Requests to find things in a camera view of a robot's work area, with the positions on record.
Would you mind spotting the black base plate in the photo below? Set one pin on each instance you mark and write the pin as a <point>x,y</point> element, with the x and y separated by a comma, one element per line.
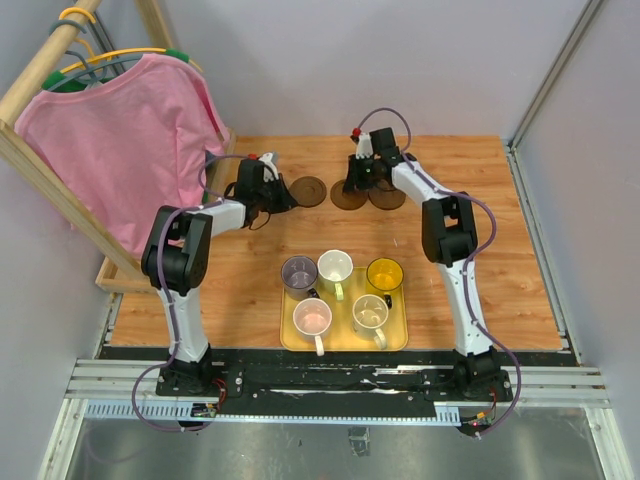
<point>270,381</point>

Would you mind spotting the aluminium frame rail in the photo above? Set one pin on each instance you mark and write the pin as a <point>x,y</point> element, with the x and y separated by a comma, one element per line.
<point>512,149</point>

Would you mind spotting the yellow green hanger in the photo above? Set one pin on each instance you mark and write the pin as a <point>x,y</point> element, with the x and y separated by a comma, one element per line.
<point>68,80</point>

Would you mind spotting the yellow transparent cup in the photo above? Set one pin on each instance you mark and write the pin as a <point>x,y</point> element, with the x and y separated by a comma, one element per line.
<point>383,277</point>

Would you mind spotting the white slotted cable duct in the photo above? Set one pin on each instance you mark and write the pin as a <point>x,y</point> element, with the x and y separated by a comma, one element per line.
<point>157,411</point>

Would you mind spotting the pink white mug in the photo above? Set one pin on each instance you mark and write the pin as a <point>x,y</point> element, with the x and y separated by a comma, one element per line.
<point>312,318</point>

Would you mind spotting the grey hanger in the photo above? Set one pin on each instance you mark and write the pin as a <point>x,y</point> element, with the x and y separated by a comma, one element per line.
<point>106,63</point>

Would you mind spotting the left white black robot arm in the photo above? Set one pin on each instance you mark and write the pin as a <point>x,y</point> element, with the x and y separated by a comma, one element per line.
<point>176,256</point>

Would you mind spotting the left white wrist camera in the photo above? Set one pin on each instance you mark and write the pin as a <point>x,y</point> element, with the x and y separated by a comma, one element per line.
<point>270,172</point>

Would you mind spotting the wooden clothes rack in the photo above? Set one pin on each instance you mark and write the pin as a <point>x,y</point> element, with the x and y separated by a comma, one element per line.
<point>34,170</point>

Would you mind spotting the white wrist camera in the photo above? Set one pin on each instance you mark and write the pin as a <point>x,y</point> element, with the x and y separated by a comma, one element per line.
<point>364,148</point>
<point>270,172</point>

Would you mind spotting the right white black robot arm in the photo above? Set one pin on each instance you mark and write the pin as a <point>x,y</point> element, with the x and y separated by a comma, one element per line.
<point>449,240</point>

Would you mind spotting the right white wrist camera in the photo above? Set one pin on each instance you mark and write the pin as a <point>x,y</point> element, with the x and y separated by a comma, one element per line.
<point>364,148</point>

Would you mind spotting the brown wooden coaster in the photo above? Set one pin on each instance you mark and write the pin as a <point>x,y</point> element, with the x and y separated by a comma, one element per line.
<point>386,199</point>
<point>347,201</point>
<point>308,191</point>

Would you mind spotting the grey purple cup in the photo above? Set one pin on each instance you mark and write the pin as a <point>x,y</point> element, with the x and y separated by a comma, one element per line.
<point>299,275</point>

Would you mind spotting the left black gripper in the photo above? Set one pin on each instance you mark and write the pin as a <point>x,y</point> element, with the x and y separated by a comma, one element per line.
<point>286,202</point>

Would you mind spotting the white cup green handle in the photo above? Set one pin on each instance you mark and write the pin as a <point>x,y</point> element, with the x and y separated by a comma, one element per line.
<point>335,268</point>

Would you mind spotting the yellow plastic tray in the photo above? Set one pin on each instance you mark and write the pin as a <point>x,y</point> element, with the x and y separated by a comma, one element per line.
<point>341,335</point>

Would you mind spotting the pink t-shirt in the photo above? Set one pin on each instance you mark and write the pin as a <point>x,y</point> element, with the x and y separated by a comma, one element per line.
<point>131,145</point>

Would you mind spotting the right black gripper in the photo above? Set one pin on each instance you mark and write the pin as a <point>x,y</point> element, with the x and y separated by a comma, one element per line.
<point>353,182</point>

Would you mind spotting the cream white mug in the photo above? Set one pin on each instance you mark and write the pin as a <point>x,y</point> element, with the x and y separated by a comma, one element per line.
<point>369,316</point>

